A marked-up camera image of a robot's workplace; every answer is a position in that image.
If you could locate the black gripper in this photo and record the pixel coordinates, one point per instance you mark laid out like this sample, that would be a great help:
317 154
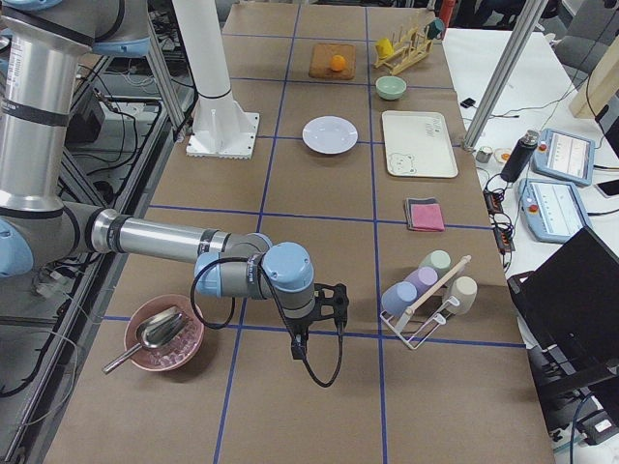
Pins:
299 328

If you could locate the white round plate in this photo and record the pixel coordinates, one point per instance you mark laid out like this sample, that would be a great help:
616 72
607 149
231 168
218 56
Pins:
330 135

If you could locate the orange fruit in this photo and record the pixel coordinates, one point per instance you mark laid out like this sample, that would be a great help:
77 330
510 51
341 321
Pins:
337 63

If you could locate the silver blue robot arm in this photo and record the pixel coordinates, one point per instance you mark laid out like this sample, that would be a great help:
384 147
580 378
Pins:
38 227

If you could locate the cream bear tray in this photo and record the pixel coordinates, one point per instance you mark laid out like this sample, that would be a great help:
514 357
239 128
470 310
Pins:
417 144

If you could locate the blue cup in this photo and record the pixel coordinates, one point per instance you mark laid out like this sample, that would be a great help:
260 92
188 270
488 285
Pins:
396 299

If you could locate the purple cup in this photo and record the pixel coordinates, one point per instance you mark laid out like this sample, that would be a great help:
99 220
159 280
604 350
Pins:
422 279

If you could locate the green cup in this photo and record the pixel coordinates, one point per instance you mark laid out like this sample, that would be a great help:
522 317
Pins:
439 260

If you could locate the pink cloth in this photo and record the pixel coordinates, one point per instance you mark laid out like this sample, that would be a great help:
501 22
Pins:
427 217

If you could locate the grey cloth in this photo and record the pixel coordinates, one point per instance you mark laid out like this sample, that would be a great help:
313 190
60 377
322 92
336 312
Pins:
408 202

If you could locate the beige cup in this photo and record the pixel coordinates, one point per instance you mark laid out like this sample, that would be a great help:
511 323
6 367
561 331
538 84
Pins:
461 295

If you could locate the pink bowl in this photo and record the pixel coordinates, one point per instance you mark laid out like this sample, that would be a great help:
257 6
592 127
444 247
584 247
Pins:
180 349

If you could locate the metal scoop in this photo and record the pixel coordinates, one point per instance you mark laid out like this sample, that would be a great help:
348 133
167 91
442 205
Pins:
152 333

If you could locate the black power strip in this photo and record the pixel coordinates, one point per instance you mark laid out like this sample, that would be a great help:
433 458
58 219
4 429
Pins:
502 226

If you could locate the green ceramic bowl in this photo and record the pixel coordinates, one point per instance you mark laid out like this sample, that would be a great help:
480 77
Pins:
390 87

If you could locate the black laptop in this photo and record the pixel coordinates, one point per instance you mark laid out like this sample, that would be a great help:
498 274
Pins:
571 303

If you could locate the lower teach pendant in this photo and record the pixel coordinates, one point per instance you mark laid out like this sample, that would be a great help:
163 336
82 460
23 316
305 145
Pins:
553 210

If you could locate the teach pendant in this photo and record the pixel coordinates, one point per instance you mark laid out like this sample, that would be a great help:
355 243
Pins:
553 210
564 156

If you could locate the wooden cutting board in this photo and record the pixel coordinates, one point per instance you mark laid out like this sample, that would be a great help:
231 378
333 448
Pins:
320 59

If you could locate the black bottle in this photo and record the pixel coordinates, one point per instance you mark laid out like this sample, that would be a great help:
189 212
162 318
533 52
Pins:
520 156

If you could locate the yellow mug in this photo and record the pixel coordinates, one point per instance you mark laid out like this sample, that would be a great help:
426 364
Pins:
384 48

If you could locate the wooden drying rack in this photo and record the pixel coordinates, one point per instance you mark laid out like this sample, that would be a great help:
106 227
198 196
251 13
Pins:
410 44

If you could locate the upper teach pendant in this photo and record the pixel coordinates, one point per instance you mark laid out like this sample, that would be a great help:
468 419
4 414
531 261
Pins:
564 156

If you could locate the dark green mug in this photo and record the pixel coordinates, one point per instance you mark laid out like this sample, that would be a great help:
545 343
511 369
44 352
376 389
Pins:
435 29

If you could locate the white wire cup rack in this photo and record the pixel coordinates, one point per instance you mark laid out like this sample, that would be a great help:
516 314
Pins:
428 313

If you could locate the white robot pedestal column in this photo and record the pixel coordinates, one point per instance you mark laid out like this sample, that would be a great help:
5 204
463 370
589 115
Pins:
220 128

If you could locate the aluminium frame post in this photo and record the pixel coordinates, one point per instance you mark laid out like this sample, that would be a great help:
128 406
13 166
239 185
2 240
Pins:
529 17

